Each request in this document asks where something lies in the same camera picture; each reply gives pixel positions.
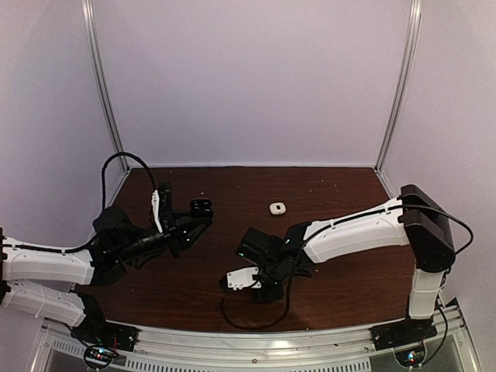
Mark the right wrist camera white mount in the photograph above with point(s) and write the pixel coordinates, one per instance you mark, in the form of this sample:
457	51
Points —
247	277

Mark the aluminium frame post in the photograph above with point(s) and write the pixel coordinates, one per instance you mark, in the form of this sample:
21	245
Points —
407	61
88	15

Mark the left circuit board with leds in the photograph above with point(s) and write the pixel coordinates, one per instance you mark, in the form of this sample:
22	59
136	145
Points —
98	356

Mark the right circuit board with leds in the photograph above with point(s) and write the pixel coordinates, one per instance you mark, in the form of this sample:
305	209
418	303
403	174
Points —
411	357

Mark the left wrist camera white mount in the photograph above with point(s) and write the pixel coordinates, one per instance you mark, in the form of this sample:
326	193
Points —
161	205

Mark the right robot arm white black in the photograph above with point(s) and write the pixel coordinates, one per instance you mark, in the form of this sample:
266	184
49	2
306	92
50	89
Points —
411	219

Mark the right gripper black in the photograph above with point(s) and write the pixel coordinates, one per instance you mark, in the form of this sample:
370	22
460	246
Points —
274	294

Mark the white earbud charging case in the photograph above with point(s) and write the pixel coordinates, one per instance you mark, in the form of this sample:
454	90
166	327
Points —
277	208

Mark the circuit board with leds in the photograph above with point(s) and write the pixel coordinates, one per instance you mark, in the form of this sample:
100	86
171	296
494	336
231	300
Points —
98	356
411	357

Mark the black round cap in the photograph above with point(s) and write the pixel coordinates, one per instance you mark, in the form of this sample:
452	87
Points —
201	208

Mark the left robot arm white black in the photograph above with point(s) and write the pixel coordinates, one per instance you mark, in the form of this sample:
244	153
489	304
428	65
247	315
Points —
101	262

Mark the right aluminium frame post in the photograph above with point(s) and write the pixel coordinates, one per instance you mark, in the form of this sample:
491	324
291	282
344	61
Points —
407	61

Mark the left aluminium frame post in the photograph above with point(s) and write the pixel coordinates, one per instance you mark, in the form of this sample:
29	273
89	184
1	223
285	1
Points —
88	15

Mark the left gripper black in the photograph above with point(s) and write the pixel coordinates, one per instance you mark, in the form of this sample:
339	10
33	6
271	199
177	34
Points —
175	229

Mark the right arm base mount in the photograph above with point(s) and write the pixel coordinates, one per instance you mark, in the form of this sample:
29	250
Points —
401	333

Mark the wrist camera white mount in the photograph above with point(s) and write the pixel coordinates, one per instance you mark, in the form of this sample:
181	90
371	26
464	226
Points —
247	277
161	205

